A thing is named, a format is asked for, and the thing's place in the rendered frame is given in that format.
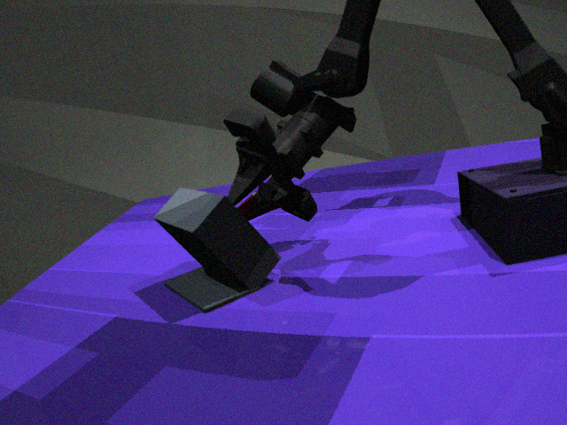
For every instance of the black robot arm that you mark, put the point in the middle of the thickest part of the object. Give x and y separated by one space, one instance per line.
344 67

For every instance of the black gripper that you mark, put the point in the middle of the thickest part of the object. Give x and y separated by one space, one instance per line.
281 155

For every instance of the red cylindrical peg with white band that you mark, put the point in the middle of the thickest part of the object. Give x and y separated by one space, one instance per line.
250 202

